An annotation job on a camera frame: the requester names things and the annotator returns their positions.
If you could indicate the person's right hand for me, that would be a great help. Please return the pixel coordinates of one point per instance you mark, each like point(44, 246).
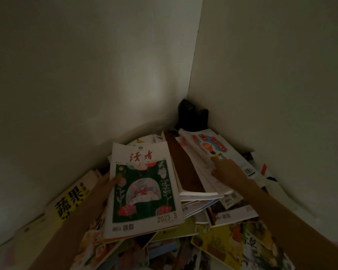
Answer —
point(231, 174)

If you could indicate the person's left hand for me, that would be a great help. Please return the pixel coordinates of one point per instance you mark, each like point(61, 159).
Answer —
point(105, 191)

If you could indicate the magazine green floral cover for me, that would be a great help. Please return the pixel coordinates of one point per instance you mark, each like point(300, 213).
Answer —
point(146, 210)

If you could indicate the pile of books and magazines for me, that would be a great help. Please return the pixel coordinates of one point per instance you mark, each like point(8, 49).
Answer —
point(219, 244)

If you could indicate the person's right forearm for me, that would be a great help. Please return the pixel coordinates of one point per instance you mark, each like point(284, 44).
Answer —
point(284, 227)

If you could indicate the person's left forearm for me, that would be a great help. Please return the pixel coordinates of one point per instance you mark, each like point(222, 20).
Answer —
point(64, 239)

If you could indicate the black cloth object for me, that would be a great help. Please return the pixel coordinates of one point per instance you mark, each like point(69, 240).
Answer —
point(190, 115)

